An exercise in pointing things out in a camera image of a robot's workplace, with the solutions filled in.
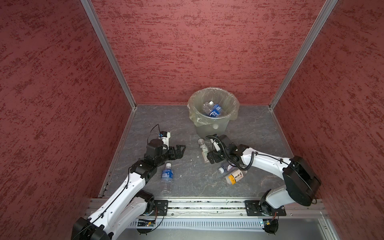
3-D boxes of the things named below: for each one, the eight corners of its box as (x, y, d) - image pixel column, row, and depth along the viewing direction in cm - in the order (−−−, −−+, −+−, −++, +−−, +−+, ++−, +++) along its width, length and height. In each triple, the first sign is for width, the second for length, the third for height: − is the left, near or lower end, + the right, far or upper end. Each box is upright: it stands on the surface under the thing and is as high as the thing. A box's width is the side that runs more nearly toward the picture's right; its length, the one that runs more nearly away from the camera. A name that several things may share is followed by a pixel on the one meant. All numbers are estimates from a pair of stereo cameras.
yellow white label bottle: (229, 187, 82) (231, 184, 78) (225, 180, 85) (226, 177, 81) (244, 178, 86) (246, 175, 82) (239, 171, 88) (241, 168, 84)
